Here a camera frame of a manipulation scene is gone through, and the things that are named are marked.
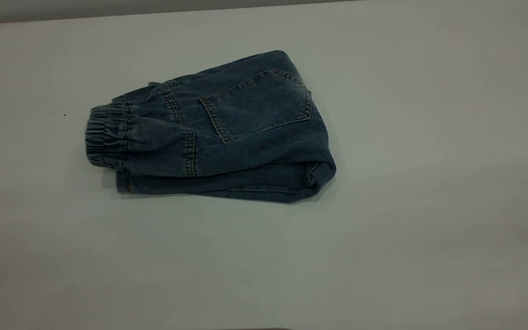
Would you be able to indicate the blue denim pants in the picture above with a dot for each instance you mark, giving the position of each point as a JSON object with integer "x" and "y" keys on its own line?
{"x": 245, "y": 137}

